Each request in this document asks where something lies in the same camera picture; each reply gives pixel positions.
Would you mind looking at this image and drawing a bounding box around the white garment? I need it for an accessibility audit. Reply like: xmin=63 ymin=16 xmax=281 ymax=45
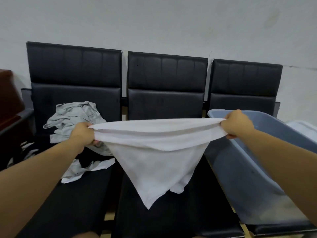
xmin=88 ymin=118 xmax=228 ymax=210

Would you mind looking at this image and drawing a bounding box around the blue-grey plastic bin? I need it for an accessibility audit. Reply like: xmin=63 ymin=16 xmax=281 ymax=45
xmin=204 ymin=109 xmax=317 ymax=225

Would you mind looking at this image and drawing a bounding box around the person's left leg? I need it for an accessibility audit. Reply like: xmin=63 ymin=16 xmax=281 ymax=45
xmin=73 ymin=231 xmax=101 ymax=238

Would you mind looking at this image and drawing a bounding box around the person's right forearm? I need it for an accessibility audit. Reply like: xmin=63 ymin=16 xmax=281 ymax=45
xmin=241 ymin=129 xmax=317 ymax=227

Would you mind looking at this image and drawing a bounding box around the person's left hand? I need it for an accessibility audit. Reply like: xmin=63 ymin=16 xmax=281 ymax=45
xmin=69 ymin=122 xmax=99 ymax=154

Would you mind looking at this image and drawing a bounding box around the white bin lid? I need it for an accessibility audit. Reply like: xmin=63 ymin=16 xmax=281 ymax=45
xmin=287 ymin=120 xmax=317 ymax=144

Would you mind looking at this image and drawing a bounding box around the person's right hand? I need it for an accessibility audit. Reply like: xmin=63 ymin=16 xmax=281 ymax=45
xmin=220 ymin=109 xmax=256 ymax=139

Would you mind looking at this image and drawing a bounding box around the brown wooden cabinet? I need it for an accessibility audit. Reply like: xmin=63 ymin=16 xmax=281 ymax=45
xmin=0 ymin=69 xmax=35 ymax=171

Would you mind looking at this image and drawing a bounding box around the grey tank top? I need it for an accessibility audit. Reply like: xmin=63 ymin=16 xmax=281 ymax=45
xmin=60 ymin=158 xmax=116 ymax=184

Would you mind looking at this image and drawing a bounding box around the person's left forearm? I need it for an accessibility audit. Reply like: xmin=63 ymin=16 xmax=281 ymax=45
xmin=0 ymin=140 xmax=84 ymax=238

